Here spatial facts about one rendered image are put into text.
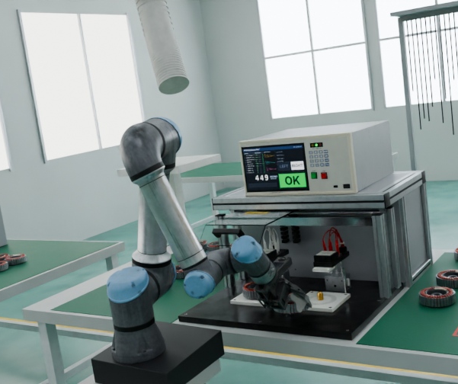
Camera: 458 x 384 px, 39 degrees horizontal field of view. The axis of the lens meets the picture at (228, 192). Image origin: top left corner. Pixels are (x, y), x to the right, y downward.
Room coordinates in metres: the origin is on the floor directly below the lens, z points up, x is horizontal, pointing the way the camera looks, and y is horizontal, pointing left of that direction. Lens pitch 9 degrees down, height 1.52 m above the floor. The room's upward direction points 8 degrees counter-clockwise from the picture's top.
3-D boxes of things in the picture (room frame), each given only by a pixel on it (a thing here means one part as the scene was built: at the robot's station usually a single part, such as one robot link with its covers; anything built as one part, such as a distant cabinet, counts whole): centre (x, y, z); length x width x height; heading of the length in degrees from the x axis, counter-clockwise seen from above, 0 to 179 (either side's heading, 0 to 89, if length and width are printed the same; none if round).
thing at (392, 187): (2.43, -0.34, 1.09); 0.68 x 0.44 x 0.05; 56
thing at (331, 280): (2.22, -0.34, 0.80); 0.08 x 0.05 x 0.06; 56
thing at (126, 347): (1.77, 0.31, 0.87); 0.15 x 0.15 x 0.10
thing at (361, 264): (2.38, -0.30, 0.92); 0.66 x 0.01 x 0.30; 56
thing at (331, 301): (2.10, -0.26, 0.78); 0.15 x 0.15 x 0.01; 56
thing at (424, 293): (2.02, -0.62, 0.77); 0.11 x 0.11 x 0.04
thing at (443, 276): (2.17, -0.73, 0.77); 0.11 x 0.11 x 0.04
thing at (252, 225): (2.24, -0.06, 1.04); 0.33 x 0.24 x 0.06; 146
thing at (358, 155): (2.43, -0.35, 1.22); 0.44 x 0.39 x 0.20; 56
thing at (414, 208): (2.32, -0.65, 0.91); 0.28 x 0.03 x 0.32; 146
